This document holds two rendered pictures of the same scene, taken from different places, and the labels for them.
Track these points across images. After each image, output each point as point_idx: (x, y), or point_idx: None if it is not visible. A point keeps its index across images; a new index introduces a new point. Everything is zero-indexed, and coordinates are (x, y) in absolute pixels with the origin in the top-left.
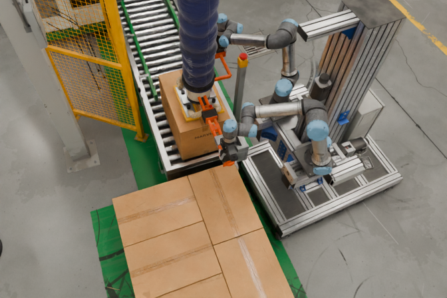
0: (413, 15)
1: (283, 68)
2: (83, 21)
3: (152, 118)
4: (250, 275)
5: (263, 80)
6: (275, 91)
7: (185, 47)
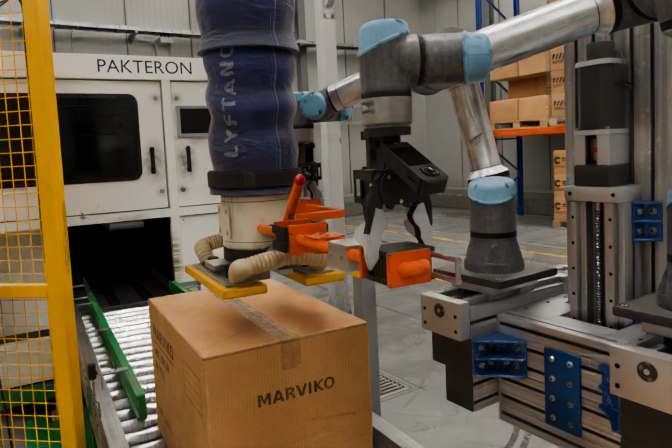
0: None
1: (471, 168)
2: (4, 380)
3: (121, 445)
4: None
5: (414, 430)
6: (475, 199)
7: (214, 14)
